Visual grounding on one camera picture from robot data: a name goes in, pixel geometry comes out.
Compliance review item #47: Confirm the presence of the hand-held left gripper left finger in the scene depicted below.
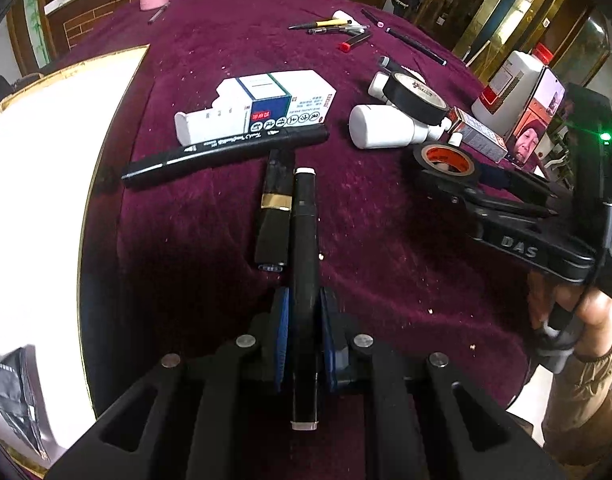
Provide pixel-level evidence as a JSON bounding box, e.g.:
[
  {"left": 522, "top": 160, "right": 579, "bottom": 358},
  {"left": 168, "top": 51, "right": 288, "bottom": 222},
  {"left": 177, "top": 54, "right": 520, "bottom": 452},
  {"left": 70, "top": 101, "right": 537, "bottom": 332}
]
[{"left": 48, "top": 287, "right": 293, "bottom": 480}]

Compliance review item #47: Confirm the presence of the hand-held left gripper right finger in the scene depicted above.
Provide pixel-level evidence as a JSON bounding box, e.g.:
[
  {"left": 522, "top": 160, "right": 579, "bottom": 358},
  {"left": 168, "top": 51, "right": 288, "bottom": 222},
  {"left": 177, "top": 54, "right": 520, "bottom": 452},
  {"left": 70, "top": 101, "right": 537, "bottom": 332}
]
[{"left": 318, "top": 287, "right": 567, "bottom": 480}]

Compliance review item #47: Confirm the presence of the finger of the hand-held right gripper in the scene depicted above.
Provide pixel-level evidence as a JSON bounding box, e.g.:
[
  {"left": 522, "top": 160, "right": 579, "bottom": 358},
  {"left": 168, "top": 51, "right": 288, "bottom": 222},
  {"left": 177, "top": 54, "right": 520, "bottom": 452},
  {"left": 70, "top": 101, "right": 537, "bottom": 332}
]
[
  {"left": 418, "top": 169, "right": 554, "bottom": 221},
  {"left": 478, "top": 164, "right": 569, "bottom": 201}
]

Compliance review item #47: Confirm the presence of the black tape roll orange core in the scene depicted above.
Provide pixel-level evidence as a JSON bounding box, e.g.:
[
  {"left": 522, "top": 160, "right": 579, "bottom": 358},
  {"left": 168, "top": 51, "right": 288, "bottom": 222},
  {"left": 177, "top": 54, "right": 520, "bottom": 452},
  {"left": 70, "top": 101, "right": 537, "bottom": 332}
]
[{"left": 412, "top": 142, "right": 482, "bottom": 186}]

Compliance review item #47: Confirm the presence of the silver box with red label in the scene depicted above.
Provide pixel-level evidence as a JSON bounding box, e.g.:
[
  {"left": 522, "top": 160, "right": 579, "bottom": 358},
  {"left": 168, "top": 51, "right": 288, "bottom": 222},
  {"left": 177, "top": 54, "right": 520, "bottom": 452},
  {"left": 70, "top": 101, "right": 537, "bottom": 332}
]
[{"left": 446, "top": 106, "right": 509, "bottom": 163}]

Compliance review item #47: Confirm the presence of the black pen with white ends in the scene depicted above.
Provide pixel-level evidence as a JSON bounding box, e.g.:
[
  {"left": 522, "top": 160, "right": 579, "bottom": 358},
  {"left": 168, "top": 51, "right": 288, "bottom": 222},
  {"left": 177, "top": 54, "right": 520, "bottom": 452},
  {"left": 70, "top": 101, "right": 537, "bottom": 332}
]
[{"left": 290, "top": 166, "right": 321, "bottom": 432}]

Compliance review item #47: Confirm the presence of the black tube with gold band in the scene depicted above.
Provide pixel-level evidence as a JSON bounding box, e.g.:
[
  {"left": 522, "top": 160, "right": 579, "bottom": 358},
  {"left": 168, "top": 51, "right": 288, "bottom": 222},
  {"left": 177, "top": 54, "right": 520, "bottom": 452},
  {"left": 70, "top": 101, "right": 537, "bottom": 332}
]
[{"left": 253, "top": 149, "right": 297, "bottom": 275}]

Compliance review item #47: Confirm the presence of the white plastic bottle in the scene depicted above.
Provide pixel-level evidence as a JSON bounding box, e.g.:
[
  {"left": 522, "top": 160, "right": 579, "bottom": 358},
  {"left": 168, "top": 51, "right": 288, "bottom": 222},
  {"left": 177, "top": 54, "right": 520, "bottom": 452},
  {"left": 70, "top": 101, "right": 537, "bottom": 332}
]
[
  {"left": 348, "top": 102, "right": 454, "bottom": 151},
  {"left": 368, "top": 71, "right": 401, "bottom": 106}
]

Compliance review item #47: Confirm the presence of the black marker pen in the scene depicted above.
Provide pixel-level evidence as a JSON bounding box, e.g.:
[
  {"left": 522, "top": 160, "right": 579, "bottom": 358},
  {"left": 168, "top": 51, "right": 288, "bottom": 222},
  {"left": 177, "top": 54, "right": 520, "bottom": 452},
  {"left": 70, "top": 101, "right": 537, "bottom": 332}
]
[
  {"left": 120, "top": 124, "right": 331, "bottom": 190},
  {"left": 377, "top": 55, "right": 417, "bottom": 76}
]

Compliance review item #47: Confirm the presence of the white tray with gold rim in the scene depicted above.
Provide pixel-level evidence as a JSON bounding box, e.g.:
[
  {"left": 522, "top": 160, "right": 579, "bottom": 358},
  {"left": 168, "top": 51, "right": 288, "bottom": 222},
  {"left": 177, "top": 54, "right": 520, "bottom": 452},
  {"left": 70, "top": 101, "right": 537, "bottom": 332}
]
[{"left": 0, "top": 44, "right": 151, "bottom": 478}]

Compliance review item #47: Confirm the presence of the person's right forearm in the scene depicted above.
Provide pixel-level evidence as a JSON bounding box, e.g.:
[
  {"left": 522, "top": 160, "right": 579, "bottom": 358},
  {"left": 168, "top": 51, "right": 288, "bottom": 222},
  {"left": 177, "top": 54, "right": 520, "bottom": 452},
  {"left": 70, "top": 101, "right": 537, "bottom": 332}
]
[{"left": 541, "top": 327, "right": 612, "bottom": 466}]

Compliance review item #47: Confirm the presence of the person's right hand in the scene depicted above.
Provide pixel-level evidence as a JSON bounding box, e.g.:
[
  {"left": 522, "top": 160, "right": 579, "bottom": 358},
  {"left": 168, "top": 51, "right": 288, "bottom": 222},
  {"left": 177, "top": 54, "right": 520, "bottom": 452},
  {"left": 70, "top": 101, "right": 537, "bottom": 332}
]
[{"left": 528, "top": 270, "right": 612, "bottom": 351}]

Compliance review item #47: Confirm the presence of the smartphone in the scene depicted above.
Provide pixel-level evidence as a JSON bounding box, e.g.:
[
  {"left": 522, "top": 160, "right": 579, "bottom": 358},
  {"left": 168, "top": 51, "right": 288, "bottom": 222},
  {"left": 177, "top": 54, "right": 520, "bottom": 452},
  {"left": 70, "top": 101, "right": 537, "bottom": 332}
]
[{"left": 503, "top": 66, "right": 567, "bottom": 170}]

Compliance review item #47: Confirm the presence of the large white bottle red cap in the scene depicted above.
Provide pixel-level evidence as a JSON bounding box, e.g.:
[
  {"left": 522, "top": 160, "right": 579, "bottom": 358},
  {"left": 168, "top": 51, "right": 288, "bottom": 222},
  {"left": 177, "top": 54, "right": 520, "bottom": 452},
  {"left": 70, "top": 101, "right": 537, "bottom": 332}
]
[{"left": 471, "top": 42, "right": 554, "bottom": 136}]

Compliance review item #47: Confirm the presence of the long black pen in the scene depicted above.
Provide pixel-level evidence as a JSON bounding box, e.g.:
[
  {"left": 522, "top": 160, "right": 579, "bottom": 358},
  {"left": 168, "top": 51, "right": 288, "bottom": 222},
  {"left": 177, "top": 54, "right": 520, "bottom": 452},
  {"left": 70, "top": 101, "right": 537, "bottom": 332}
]
[{"left": 386, "top": 27, "right": 447, "bottom": 66}]

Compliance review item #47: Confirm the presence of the red capped marker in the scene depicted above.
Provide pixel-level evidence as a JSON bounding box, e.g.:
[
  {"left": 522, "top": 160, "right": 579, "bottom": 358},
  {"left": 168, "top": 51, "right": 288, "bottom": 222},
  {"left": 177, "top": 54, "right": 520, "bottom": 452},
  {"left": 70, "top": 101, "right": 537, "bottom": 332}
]
[{"left": 338, "top": 30, "right": 371, "bottom": 53}]

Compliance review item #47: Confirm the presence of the white and blue medicine box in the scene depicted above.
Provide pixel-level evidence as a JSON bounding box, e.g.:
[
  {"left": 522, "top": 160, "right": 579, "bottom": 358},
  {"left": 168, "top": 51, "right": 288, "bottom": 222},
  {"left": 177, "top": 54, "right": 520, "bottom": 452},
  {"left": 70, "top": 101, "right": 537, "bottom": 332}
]
[{"left": 174, "top": 70, "right": 337, "bottom": 145}]

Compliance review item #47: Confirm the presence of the yellow and black pen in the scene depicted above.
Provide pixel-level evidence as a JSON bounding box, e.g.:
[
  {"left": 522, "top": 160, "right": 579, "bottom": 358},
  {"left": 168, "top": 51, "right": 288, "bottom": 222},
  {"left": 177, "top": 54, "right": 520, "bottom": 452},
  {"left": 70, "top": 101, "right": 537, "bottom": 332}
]
[{"left": 287, "top": 18, "right": 354, "bottom": 31}]

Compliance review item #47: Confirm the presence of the black plastic bag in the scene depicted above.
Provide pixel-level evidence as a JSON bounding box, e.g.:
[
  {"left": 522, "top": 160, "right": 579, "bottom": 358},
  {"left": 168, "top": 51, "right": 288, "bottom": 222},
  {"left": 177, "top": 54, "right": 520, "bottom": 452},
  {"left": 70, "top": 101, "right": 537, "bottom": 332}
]
[{"left": 0, "top": 345, "right": 51, "bottom": 461}]

